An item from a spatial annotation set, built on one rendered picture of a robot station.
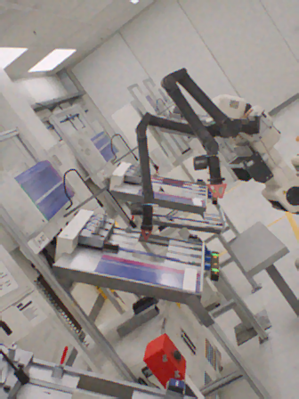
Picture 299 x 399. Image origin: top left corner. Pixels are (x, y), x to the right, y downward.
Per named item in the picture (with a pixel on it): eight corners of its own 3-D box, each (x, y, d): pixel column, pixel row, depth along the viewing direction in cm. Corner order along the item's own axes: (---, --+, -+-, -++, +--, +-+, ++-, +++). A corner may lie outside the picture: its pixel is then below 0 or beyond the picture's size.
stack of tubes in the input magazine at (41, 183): (75, 194, 305) (46, 157, 301) (48, 221, 257) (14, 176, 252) (58, 206, 309) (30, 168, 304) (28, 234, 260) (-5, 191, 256)
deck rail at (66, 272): (199, 305, 245) (201, 293, 243) (198, 307, 243) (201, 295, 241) (52, 275, 250) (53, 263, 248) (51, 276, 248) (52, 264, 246)
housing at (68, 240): (91, 233, 313) (94, 211, 308) (69, 264, 266) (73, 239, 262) (78, 231, 313) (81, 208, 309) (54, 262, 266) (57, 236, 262)
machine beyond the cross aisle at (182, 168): (238, 165, 801) (167, 60, 770) (241, 177, 722) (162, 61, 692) (165, 212, 836) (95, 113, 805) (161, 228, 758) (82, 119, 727)
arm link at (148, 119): (141, 108, 290) (138, 111, 300) (136, 132, 290) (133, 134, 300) (217, 126, 297) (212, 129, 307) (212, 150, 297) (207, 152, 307)
